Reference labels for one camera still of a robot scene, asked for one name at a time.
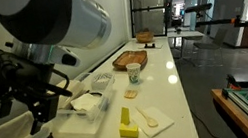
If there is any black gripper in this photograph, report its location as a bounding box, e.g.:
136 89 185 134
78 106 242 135
0 41 78 138

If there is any clear plastic container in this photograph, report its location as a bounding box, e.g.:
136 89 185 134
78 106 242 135
44 68 124 138

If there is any white flat slab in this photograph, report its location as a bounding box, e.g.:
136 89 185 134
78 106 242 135
52 77 90 112

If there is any folded white napkin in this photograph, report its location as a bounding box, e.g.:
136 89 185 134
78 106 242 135
68 90 105 115

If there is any yellow-green triangle block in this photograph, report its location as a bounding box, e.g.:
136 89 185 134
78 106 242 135
117 105 133 127

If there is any yellow arch block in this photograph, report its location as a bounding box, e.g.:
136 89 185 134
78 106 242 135
117 119 142 138

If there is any rounded flat wooden piece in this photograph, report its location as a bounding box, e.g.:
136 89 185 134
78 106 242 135
123 88 140 100

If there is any patterned paper cup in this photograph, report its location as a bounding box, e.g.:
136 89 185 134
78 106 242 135
124 61 145 87

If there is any oval wooden tray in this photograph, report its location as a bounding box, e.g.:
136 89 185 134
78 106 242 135
109 47 150 76

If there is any small wooden spoon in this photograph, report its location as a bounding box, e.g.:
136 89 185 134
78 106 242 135
134 102 160 131

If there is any small brown wooden bowl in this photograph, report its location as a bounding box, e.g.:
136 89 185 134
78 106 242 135
134 28 156 45

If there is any small black stand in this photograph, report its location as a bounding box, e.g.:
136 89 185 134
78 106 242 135
143 41 157 50

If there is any black framed glass partition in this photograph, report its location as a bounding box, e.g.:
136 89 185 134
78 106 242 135
126 0 175 42

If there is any white office table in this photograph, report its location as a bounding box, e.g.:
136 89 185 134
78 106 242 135
166 24 206 46

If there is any black overhead lamp bar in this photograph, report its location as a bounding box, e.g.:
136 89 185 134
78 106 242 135
184 1 214 15

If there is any wooden workbench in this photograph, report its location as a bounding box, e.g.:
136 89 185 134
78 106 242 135
211 83 248 138

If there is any black bar with orange joints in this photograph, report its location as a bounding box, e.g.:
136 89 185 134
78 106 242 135
195 12 248 39

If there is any black floor cable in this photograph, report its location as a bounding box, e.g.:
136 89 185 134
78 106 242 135
190 105 225 138

